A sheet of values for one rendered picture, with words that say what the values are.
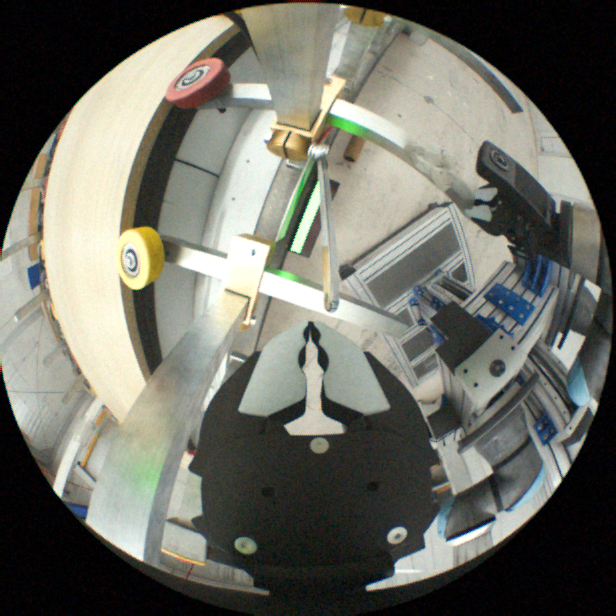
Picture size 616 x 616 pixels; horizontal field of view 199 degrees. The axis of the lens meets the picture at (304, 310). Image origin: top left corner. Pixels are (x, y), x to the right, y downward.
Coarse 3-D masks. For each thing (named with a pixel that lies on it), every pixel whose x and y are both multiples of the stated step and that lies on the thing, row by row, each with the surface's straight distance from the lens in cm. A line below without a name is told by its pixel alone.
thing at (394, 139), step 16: (224, 96) 30; (240, 96) 29; (256, 96) 28; (336, 112) 25; (352, 112) 26; (368, 112) 27; (352, 128) 26; (368, 128) 25; (384, 128) 26; (384, 144) 27; (400, 144) 26; (448, 192) 31; (464, 192) 32; (464, 208) 33
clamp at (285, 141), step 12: (336, 84) 28; (324, 96) 25; (336, 96) 26; (324, 108) 24; (276, 120) 23; (324, 120) 25; (276, 132) 23; (288, 132) 22; (300, 132) 22; (312, 132) 22; (276, 144) 22; (288, 144) 21; (300, 144) 22; (288, 156) 24; (300, 156) 23
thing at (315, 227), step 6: (330, 186) 37; (336, 186) 37; (318, 210) 36; (318, 216) 36; (318, 222) 36; (312, 228) 36; (318, 228) 36; (312, 234) 36; (306, 240) 36; (312, 240) 36; (306, 246) 36; (312, 246) 36; (306, 252) 36
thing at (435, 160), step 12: (408, 144) 25; (420, 144) 27; (432, 144) 29; (420, 156) 26; (432, 156) 27; (444, 156) 29; (420, 168) 25; (432, 168) 26; (444, 168) 27; (444, 180) 27
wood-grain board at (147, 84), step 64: (128, 64) 64; (192, 64) 36; (64, 128) 99; (128, 128) 35; (64, 192) 61; (128, 192) 29; (64, 256) 60; (64, 320) 91; (128, 320) 36; (128, 384) 60
